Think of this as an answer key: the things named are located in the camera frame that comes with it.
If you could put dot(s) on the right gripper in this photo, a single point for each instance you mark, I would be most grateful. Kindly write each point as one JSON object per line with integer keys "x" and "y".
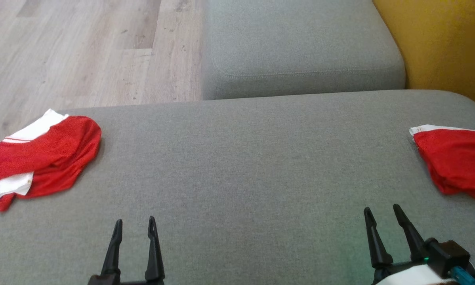
{"x": 443, "y": 257}

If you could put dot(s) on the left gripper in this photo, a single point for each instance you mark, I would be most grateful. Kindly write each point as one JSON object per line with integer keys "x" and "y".
{"x": 122, "y": 282}

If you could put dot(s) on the red white basketball jersey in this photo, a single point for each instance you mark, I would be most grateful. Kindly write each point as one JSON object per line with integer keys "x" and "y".
{"x": 59, "y": 150}

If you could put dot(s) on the folded red white jersey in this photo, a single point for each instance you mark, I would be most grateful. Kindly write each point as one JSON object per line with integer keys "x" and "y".
{"x": 455, "y": 158}

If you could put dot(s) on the grey fabric sofa seat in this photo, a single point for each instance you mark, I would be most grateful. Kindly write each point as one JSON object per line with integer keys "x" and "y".
{"x": 241, "y": 178}

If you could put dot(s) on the yellow sofa backrest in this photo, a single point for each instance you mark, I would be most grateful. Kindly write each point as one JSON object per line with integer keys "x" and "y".
{"x": 447, "y": 47}

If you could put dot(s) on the grey sofa seat section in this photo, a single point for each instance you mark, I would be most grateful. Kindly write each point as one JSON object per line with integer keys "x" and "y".
{"x": 300, "y": 39}

